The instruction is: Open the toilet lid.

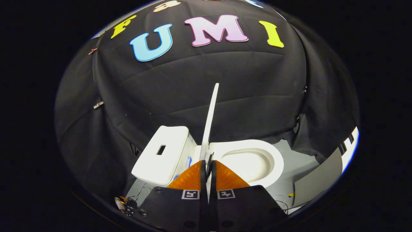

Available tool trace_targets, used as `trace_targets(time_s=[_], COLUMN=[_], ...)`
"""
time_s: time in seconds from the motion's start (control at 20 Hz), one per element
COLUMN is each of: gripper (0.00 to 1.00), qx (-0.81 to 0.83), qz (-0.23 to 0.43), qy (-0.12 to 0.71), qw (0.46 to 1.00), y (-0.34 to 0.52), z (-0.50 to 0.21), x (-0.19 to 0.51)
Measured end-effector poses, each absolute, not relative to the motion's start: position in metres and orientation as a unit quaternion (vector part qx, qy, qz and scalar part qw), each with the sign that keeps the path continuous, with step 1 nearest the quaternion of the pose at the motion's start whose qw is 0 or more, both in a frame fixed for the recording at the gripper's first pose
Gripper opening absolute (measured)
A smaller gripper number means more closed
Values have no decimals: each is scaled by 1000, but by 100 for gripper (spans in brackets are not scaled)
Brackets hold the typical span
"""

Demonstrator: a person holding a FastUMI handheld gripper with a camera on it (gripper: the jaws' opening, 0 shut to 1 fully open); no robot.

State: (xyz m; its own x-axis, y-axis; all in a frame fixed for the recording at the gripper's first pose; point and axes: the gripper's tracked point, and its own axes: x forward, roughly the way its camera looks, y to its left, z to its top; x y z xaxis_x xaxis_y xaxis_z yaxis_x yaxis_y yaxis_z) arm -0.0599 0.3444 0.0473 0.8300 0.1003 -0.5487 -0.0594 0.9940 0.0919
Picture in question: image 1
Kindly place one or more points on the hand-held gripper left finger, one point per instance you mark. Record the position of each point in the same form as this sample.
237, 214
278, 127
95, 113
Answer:
203, 180

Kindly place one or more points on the black white striped board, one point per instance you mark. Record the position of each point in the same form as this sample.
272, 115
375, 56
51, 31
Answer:
318, 177

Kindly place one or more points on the black backdrop cloth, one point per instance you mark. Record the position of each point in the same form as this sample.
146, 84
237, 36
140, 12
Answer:
199, 83

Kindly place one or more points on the white toilet lid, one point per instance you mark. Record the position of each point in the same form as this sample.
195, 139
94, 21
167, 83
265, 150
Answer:
209, 125

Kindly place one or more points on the silver cloth clip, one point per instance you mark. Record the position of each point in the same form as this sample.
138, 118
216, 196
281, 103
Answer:
98, 105

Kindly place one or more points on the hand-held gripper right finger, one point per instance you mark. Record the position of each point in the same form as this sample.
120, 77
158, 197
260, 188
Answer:
213, 183

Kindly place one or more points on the reddish cloth clip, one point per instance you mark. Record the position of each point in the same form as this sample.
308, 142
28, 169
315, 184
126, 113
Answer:
92, 51

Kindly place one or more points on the white toilet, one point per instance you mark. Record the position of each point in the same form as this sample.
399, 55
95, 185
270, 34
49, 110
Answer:
167, 151

